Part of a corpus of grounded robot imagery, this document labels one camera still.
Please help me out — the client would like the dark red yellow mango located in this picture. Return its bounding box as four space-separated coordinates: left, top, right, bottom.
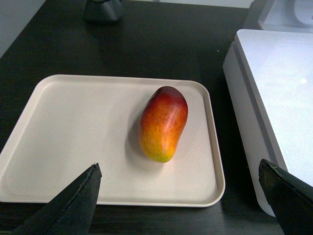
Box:
137 86 188 163

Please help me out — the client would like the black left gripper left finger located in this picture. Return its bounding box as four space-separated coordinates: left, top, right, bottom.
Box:
11 164 102 235

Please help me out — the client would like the beige plastic tray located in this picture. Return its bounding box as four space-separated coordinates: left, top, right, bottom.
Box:
0 75 225 207

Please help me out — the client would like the white checkout scale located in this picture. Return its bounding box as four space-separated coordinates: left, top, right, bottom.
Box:
223 29 313 215

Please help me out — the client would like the black barcode scanner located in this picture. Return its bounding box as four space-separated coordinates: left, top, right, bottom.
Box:
83 0 123 24

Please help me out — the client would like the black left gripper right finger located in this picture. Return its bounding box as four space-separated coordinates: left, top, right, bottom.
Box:
259 159 313 235

